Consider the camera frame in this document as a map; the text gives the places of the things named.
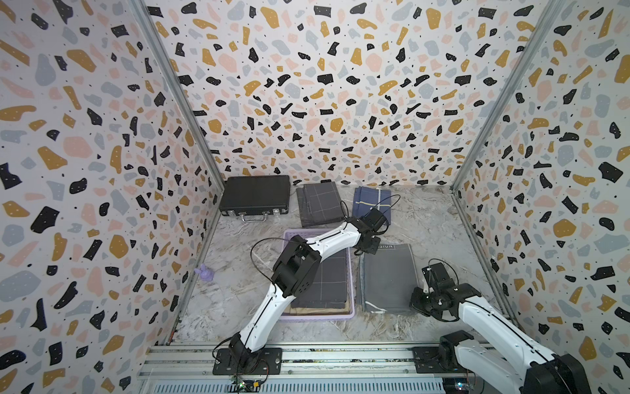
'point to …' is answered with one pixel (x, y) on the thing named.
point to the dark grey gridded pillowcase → (329, 290)
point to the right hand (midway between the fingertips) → (410, 304)
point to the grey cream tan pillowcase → (297, 311)
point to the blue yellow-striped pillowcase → (367, 198)
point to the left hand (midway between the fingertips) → (375, 246)
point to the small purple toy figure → (206, 273)
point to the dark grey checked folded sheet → (319, 205)
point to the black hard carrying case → (254, 198)
